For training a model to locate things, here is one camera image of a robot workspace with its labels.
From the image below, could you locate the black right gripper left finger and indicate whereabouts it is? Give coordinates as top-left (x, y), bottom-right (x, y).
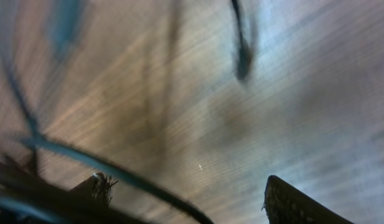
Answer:
top-left (70, 172), bottom-right (117, 207)

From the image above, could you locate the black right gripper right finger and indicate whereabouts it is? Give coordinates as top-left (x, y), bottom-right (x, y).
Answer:
top-left (263, 175), bottom-right (352, 224)

